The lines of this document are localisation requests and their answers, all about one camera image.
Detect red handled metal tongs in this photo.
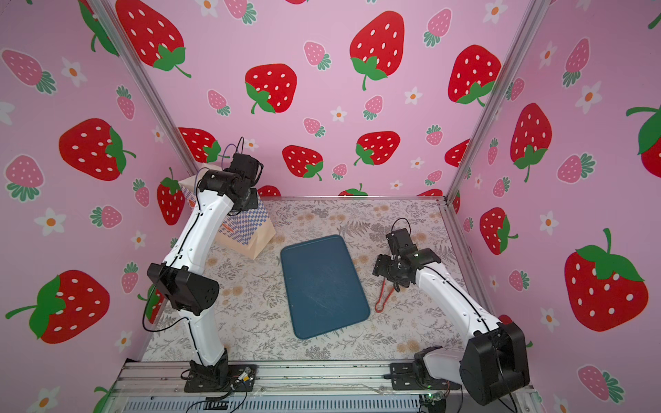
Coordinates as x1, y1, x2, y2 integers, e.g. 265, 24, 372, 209
375, 279, 395, 314

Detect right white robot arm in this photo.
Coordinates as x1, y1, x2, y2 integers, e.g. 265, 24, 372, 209
373, 249, 530, 405

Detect checkered paper bag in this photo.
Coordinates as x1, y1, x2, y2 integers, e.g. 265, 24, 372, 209
168, 170, 275, 262

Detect right aluminium corner post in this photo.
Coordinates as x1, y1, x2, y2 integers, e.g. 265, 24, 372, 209
445, 0, 550, 205

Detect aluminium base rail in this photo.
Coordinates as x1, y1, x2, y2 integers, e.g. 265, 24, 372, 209
102, 358, 538, 413

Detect aluminium corner post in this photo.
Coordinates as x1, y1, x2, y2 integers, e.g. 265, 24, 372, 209
445, 0, 550, 205
89, 0, 199, 177

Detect teal plastic tray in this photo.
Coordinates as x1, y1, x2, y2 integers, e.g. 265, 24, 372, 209
281, 235, 371, 340

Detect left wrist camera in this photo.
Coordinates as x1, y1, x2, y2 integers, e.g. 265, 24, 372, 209
228, 137, 264, 187

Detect left aluminium corner post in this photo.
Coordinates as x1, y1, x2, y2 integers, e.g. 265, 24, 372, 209
89, 0, 199, 177

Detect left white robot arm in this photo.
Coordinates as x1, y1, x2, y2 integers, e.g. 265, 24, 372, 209
147, 167, 261, 392

